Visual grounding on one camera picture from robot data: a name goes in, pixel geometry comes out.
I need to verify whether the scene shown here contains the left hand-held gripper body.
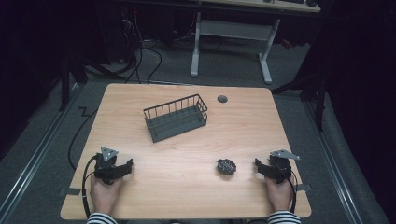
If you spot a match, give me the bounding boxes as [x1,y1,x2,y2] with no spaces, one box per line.
[93,147,120,185]

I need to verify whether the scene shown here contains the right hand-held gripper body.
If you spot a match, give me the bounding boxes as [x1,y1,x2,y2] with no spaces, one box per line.
[268,148,302,185]

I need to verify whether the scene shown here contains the person's right hand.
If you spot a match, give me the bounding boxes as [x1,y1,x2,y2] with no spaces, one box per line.
[264,176,295,213]

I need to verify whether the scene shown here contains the person's left hand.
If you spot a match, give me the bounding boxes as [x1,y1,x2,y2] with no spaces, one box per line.
[90,175,124,217]

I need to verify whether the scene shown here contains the dark metal scouring ball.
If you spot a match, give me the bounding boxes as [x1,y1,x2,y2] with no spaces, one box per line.
[216,158,237,176]

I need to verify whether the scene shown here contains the black metal stand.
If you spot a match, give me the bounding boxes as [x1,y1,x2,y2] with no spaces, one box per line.
[58,50,126,112]
[270,60,330,133]

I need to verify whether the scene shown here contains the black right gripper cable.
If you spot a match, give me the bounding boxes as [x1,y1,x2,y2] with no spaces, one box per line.
[278,166,298,215]

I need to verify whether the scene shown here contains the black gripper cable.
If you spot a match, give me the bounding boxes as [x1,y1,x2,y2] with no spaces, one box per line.
[278,166,298,215]
[80,154,100,219]

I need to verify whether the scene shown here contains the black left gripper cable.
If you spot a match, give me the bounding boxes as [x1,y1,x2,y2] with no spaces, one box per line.
[80,154,100,219]

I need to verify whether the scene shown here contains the black floor cable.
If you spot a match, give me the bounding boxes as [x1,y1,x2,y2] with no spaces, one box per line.
[67,106,99,172]

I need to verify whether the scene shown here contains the metal floor rail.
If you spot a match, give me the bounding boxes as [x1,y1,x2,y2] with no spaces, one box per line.
[303,100,365,224]
[0,83,82,224]

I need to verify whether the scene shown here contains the black wire basket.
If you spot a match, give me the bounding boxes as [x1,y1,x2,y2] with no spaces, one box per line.
[143,93,209,144]

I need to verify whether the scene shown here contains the bundle of black floor cables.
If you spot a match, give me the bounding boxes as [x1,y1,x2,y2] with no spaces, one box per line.
[111,12,163,85]

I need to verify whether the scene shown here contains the white frame desk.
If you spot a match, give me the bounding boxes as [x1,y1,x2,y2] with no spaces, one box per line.
[190,0,322,85]

